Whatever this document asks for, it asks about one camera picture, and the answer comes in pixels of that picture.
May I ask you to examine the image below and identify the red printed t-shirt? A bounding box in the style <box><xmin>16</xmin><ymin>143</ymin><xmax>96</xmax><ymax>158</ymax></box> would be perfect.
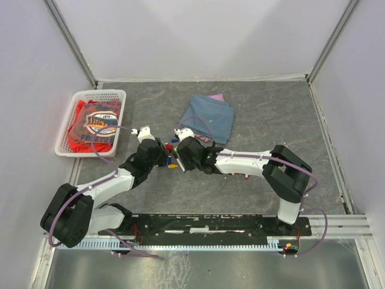
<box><xmin>67</xmin><ymin>99</ymin><xmax>122</xmax><ymax>153</ymax></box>

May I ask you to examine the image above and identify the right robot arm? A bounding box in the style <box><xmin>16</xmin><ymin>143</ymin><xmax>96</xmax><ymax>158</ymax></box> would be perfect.
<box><xmin>175</xmin><ymin>137</ymin><xmax>319</xmax><ymax>235</ymax></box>

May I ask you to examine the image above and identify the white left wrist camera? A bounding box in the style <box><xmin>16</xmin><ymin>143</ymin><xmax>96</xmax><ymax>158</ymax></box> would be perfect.
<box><xmin>131</xmin><ymin>125</ymin><xmax>155</xmax><ymax>143</ymax></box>

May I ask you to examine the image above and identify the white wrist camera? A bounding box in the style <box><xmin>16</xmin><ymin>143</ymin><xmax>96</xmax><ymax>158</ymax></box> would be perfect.
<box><xmin>131</xmin><ymin>125</ymin><xmax>155</xmax><ymax>143</ymax></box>
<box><xmin>174</xmin><ymin>128</ymin><xmax>194</xmax><ymax>141</ymax></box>

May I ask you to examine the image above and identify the white plastic basket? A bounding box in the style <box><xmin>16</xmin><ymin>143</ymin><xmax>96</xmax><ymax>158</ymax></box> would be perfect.
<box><xmin>55</xmin><ymin>89</ymin><xmax>126</xmax><ymax>158</ymax></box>

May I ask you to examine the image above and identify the blue folded cloth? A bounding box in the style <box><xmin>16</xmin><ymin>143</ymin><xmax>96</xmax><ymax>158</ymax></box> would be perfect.
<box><xmin>178</xmin><ymin>95</ymin><xmax>235</xmax><ymax>145</ymax></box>

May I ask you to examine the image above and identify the white slotted cable duct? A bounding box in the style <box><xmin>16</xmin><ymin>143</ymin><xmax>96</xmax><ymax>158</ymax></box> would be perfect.
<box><xmin>72</xmin><ymin>234</ymin><xmax>289</xmax><ymax>252</ymax></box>

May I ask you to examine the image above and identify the pink folded cloth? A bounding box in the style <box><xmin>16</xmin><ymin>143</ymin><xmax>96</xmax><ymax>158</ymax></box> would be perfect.
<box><xmin>194</xmin><ymin>94</ymin><xmax>224</xmax><ymax>143</ymax></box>

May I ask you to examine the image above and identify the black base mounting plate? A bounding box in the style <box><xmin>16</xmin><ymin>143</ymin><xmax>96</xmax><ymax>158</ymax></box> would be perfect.
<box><xmin>113</xmin><ymin>214</ymin><xmax>312</xmax><ymax>244</ymax></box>

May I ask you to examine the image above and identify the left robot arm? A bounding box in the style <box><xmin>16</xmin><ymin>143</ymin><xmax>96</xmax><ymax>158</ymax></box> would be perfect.
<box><xmin>40</xmin><ymin>138</ymin><xmax>168</xmax><ymax>248</ymax></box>

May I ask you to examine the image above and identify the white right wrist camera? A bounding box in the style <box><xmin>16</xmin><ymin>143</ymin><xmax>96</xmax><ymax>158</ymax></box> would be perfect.
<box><xmin>174</xmin><ymin>128</ymin><xmax>194</xmax><ymax>141</ymax></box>

